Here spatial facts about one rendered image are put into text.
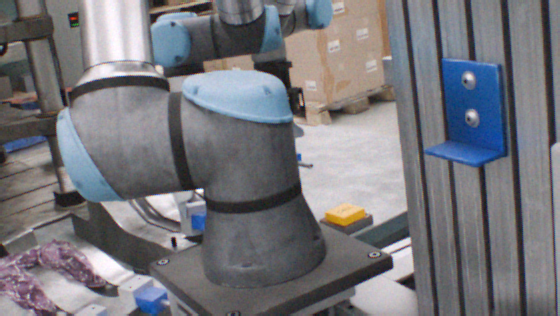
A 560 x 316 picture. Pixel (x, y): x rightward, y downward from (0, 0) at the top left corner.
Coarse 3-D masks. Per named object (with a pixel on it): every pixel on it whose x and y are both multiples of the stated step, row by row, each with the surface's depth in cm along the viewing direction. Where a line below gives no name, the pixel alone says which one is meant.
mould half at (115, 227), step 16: (80, 208) 180; (96, 208) 164; (112, 208) 160; (128, 208) 161; (160, 208) 162; (176, 208) 163; (80, 224) 175; (96, 224) 167; (112, 224) 160; (128, 224) 157; (144, 224) 157; (96, 240) 170; (112, 240) 163; (128, 240) 155; (144, 240) 149; (160, 240) 146; (128, 256) 158; (144, 256) 151; (160, 256) 145
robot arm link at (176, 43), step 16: (208, 16) 127; (160, 32) 123; (176, 32) 123; (192, 32) 125; (208, 32) 125; (160, 48) 123; (176, 48) 123; (192, 48) 125; (208, 48) 126; (160, 64) 125; (176, 64) 125
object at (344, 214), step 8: (336, 208) 162; (344, 208) 161; (352, 208) 161; (360, 208) 160; (328, 216) 161; (336, 216) 159; (344, 216) 157; (352, 216) 158; (360, 216) 160; (344, 224) 157
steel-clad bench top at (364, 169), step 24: (312, 144) 221; (336, 144) 218; (360, 144) 214; (384, 144) 211; (336, 168) 198; (360, 168) 195; (384, 168) 193; (312, 192) 184; (336, 192) 182; (360, 192) 179; (384, 192) 177; (384, 216) 164; (48, 240) 180; (72, 240) 178; (120, 264) 160
